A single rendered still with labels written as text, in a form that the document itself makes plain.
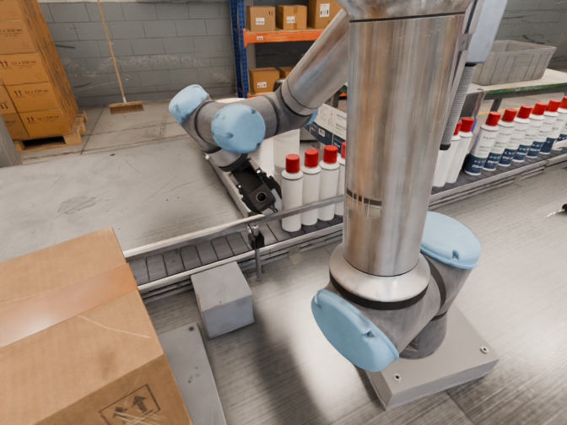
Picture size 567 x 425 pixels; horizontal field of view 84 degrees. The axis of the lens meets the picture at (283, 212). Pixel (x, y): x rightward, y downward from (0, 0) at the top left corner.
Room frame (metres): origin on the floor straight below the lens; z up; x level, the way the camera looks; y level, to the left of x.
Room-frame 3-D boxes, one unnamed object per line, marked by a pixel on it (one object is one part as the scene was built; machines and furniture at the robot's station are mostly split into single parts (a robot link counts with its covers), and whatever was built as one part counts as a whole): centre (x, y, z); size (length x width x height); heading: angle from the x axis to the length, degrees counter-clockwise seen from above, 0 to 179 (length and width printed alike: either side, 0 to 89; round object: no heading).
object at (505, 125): (0.98, -0.71, 0.98); 0.05 x 0.05 x 0.20
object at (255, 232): (0.54, 0.07, 0.91); 0.07 x 0.03 x 0.16; 25
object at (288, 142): (0.96, -0.01, 1.03); 0.09 x 0.09 x 0.30
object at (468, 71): (0.72, -0.39, 1.18); 0.04 x 0.04 x 0.21
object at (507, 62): (2.64, -1.64, 0.91); 0.60 x 0.40 x 0.22; 110
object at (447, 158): (0.88, -0.49, 0.98); 0.05 x 0.05 x 0.20
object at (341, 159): (0.73, -0.16, 0.98); 0.05 x 0.05 x 0.20
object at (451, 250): (0.35, -0.22, 1.06); 0.13 x 0.12 x 0.14; 131
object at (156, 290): (0.74, -0.20, 0.85); 1.65 x 0.11 x 0.05; 115
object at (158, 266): (0.74, -0.20, 0.86); 1.65 x 0.08 x 0.04; 115
